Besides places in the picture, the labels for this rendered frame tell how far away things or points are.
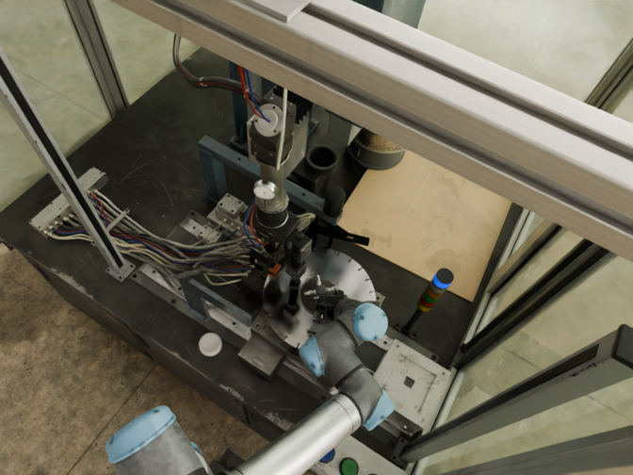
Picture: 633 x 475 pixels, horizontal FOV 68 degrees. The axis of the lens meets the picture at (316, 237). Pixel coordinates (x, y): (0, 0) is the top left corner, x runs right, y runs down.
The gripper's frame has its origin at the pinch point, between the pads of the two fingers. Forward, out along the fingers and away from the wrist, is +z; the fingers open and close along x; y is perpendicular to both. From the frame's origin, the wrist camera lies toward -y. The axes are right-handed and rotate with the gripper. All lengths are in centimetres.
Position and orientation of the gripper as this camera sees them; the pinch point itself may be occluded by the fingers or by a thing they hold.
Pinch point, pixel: (328, 303)
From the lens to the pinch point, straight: 133.8
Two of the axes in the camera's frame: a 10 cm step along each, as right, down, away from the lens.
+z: -3.0, 0.1, 9.5
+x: -0.3, 10.0, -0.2
